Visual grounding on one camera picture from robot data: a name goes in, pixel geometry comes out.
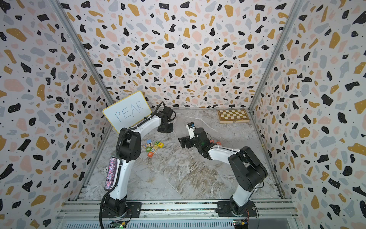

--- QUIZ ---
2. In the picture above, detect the whiteboard with PEAR text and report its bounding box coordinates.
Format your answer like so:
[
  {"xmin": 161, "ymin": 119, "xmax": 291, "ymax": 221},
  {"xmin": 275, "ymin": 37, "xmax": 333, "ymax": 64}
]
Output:
[{"xmin": 103, "ymin": 91, "xmax": 152, "ymax": 133}]

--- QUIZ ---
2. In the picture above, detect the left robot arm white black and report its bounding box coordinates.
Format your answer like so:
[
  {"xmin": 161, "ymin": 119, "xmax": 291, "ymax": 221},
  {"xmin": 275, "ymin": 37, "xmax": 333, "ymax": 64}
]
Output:
[{"xmin": 99, "ymin": 106, "xmax": 176, "ymax": 219}]

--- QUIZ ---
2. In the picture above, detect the wooden chessboard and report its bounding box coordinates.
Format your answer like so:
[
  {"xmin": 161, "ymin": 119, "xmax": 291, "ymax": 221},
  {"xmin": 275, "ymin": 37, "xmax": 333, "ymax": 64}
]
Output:
[{"xmin": 217, "ymin": 109, "xmax": 250, "ymax": 124}]

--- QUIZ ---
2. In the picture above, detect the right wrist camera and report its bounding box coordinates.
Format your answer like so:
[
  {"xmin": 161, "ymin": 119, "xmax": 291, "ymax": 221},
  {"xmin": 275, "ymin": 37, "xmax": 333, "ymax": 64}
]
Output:
[{"xmin": 186, "ymin": 122, "xmax": 195, "ymax": 139}]

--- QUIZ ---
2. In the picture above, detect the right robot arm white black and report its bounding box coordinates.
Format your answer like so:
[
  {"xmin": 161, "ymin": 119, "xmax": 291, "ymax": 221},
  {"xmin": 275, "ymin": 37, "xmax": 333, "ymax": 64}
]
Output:
[{"xmin": 178, "ymin": 122, "xmax": 268, "ymax": 217}]

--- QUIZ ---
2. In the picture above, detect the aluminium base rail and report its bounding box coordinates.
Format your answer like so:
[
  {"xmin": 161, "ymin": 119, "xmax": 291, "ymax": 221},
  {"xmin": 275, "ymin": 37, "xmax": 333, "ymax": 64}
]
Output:
[{"xmin": 54, "ymin": 199, "xmax": 302, "ymax": 229}]

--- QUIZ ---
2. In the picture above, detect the glittery purple bottle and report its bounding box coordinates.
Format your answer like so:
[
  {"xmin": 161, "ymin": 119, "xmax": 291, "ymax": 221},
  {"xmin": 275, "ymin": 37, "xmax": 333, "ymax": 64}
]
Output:
[{"xmin": 104, "ymin": 157, "xmax": 118, "ymax": 191}]

